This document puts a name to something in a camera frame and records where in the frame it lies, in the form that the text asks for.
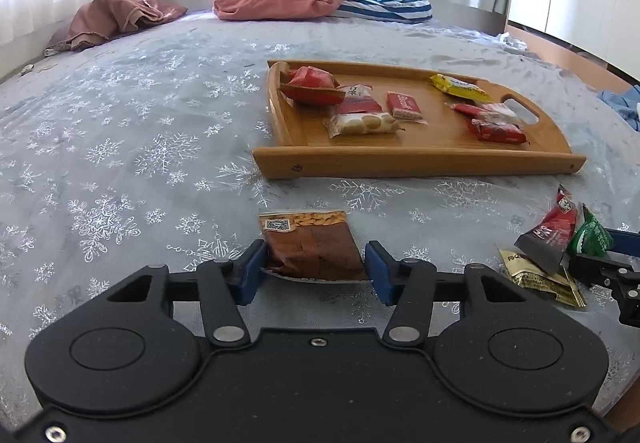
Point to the dark red chocolate bar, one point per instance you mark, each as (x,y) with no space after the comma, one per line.
(546,243)

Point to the long red wafer bar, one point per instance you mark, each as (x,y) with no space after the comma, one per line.
(497,132)

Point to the wooden bed frame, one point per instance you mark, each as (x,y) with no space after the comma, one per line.
(592,71)

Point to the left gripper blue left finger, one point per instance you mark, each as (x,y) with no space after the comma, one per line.
(223,287)

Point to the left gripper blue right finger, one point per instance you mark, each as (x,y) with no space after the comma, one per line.
(407,285)

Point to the snowflake bed cover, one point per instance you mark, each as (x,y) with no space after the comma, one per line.
(140,152)

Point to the red white snack packet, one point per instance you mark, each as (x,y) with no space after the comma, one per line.
(358,100)

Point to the wooden serving tray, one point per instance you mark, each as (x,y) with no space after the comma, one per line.
(443,145)

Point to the small red candy packet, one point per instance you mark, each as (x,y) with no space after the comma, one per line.
(467,110)

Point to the yellow Ameria snack packet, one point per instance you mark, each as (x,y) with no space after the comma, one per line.
(459,88)

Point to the red biscuit packet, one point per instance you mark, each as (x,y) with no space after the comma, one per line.
(402,106)

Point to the gold foil packet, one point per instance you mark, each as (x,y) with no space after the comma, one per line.
(559,287)

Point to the mauve crumpled blanket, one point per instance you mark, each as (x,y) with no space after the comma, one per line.
(100,21)

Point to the red snack bag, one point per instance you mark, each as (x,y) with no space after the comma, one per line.
(308,85)

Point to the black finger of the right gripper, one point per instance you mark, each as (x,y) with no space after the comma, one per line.
(618,277)

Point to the green wasabi peas packet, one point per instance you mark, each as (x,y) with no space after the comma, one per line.
(591,238)

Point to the beige cookie packet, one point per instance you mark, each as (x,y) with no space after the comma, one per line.
(361,124)

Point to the blue patterned clothes pile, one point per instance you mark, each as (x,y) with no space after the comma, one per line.
(626,104)

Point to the crumpled clear plastic wrap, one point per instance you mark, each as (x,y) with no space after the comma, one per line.
(508,41)

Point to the white pink candy packet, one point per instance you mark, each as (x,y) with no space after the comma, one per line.
(498,113)

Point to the brown almond snack packet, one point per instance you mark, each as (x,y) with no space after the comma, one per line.
(311,245)

